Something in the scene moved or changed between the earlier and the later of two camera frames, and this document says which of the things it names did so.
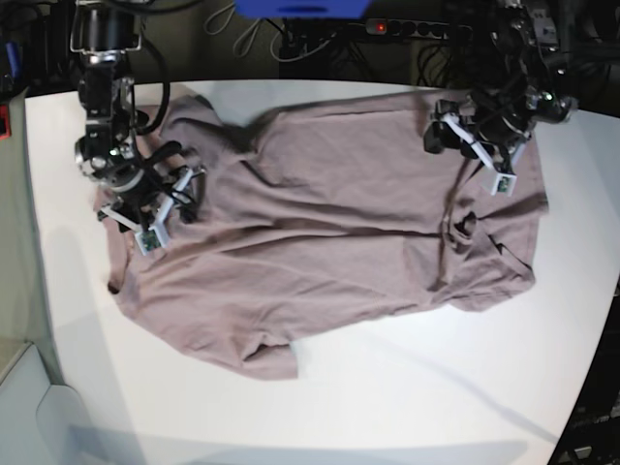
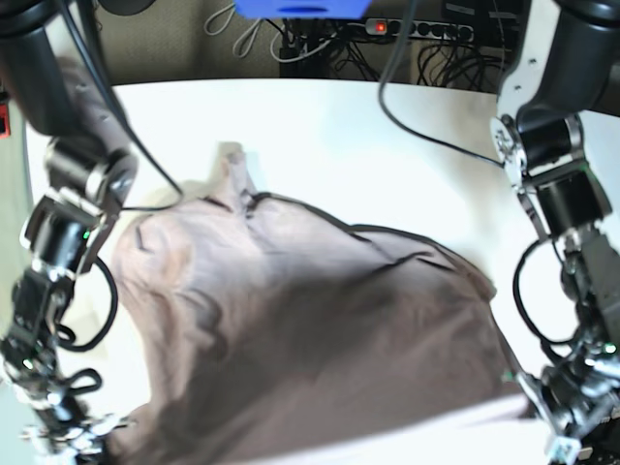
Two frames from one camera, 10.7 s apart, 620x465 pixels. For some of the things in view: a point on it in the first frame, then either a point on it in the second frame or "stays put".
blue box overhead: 302,10 stays put
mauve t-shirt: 320,213 → 246,321
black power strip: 419,28 stays put
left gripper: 143,201 → 66,432
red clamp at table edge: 5,122 stays put
